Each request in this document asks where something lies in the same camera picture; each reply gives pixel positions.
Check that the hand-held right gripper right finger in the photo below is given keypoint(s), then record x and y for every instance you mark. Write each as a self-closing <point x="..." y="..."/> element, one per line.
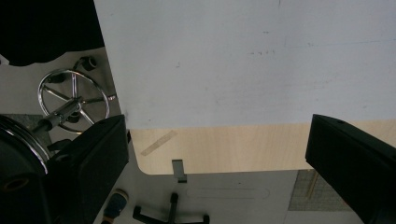
<point x="355" y="161"/>

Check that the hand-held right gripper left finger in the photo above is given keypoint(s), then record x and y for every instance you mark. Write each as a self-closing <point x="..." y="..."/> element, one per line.
<point x="93" y="161"/>

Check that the blue cylindrical object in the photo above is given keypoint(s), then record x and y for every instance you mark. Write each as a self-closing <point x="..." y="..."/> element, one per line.
<point x="115" y="205"/>

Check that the strip of clear tape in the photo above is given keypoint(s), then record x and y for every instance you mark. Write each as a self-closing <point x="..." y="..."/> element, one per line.
<point x="158" y="143"/>

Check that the grey metal clip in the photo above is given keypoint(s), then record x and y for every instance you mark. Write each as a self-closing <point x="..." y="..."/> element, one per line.
<point x="178" y="169"/>

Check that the black chair base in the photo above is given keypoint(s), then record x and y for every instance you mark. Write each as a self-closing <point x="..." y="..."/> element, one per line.
<point x="172" y="211"/>

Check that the white table mat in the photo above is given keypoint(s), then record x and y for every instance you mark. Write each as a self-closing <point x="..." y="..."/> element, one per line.
<point x="249" y="62"/>

